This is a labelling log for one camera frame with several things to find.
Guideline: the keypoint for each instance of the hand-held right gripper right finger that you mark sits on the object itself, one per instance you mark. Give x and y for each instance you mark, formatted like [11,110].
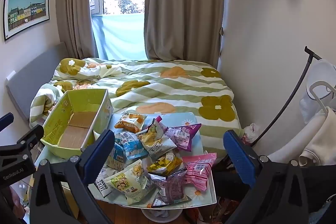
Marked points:
[237,158]

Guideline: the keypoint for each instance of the blue white snack packet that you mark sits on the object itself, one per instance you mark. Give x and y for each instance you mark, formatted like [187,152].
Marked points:
[131,147]
[115,158]

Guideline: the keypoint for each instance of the orange snack packet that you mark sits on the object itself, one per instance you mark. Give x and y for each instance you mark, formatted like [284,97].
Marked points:
[128,121]

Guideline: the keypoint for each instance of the framed houses picture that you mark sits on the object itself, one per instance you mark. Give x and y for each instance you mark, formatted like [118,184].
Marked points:
[26,11]

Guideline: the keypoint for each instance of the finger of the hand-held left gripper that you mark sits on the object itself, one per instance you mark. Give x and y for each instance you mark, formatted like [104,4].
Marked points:
[29,138]
[6,121]

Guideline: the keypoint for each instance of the green cardboard box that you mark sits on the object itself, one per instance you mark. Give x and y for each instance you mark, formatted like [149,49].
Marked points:
[76,100]

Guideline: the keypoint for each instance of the crumpled white plastic bag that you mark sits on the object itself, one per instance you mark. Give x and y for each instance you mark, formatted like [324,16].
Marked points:
[250,132]

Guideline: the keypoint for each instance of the white cloth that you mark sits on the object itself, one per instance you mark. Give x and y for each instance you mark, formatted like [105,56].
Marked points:
[291,142]

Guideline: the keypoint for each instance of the dark purple snack packet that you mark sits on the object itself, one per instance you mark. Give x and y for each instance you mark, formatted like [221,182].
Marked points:
[170,185]

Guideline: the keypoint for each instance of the yellow black snack packet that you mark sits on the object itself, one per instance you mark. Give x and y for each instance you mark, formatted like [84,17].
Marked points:
[164,162]

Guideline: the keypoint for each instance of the grey headboard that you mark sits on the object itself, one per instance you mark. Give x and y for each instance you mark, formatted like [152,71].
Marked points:
[31,74]

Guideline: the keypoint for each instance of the beige curtain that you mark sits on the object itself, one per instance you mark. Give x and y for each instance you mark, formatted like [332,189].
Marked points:
[183,8]
[74,3]

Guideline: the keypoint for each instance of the white clothes hanger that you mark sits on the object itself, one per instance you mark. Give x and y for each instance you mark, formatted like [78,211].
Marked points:
[320,100]

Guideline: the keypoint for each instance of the cream garment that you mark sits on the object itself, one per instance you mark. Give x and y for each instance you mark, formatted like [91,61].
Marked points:
[320,140]

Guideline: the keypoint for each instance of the yellow white chips packet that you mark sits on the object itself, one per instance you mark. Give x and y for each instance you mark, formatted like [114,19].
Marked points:
[155,140]

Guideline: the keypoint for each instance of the teal cloth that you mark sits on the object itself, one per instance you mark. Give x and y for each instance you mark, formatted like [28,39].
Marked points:
[118,35]

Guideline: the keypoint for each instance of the white waste bin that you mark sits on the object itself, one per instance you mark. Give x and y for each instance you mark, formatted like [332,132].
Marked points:
[161,214]

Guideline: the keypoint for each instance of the white wall switch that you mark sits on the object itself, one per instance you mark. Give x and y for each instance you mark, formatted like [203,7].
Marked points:
[11,75]

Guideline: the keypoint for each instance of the white mesh bag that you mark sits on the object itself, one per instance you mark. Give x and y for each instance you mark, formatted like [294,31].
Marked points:
[323,71]

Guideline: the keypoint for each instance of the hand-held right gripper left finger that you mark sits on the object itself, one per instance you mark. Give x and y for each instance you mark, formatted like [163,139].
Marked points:
[101,148]

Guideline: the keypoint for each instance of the pink striped snack packet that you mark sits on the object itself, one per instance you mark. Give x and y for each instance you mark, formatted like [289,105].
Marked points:
[198,171]

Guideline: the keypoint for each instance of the daisy print tablecloth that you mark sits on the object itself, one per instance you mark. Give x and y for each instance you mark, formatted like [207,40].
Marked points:
[207,195]

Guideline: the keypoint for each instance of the floral striped blanket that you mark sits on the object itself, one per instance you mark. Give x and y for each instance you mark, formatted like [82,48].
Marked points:
[162,82]

